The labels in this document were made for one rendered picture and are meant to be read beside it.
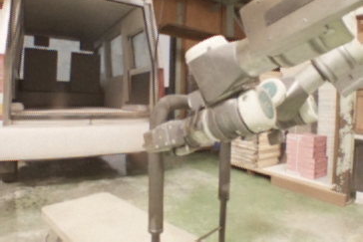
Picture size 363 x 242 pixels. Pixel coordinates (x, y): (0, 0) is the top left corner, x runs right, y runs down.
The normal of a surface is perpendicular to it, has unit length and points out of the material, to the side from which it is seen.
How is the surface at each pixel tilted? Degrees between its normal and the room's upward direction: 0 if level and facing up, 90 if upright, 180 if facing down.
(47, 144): 90
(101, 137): 87
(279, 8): 90
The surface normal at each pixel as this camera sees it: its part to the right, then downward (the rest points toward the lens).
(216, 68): -0.59, 0.31
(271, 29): -0.77, 0.00
